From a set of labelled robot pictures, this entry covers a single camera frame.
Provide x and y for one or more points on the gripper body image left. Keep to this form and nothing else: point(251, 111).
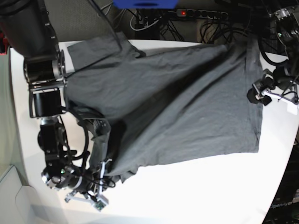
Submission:
point(87, 187)

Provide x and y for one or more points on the dark grey t-shirt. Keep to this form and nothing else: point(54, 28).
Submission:
point(179, 105)

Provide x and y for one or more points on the red clamp at table corner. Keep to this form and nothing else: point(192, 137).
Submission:
point(4, 44)

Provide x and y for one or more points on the black power strip red light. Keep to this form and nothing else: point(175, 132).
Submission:
point(202, 14)

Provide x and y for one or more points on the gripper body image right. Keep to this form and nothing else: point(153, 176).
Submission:
point(275, 85)

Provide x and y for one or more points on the blue box at top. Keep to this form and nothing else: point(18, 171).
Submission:
point(145, 4)

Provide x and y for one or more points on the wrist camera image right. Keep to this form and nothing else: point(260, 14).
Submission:
point(292, 108)

